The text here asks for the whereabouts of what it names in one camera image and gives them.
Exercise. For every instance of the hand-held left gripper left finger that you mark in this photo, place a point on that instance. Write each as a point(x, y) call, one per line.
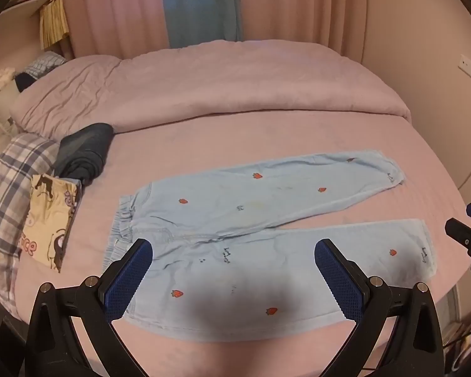
point(127, 279)

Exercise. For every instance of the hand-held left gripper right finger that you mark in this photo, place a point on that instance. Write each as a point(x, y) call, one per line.
point(339, 279)

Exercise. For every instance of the light blue strawberry pants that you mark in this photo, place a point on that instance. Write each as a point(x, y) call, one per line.
point(259, 204)

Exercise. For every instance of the cartoon printed cloth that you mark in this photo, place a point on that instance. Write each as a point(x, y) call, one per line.
point(49, 212)

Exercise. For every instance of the dark folded clothes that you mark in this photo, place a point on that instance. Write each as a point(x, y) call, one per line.
point(84, 145)

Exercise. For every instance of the plaid pillow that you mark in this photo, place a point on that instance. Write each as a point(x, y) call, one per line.
point(8, 188)

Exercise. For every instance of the pink duvet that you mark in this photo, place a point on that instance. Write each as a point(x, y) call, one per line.
point(227, 82)

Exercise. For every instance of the white patterned pillow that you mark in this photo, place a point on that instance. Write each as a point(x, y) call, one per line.
point(0, 94)

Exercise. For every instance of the checked cloth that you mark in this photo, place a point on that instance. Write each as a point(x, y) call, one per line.
point(45, 63)

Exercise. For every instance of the pink curtain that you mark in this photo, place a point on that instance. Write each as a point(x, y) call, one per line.
point(298, 4)
point(117, 8)

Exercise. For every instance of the blue curtain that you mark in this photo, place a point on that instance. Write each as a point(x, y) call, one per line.
point(200, 4)

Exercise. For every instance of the white shelf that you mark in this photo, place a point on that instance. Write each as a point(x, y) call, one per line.
point(27, 6)

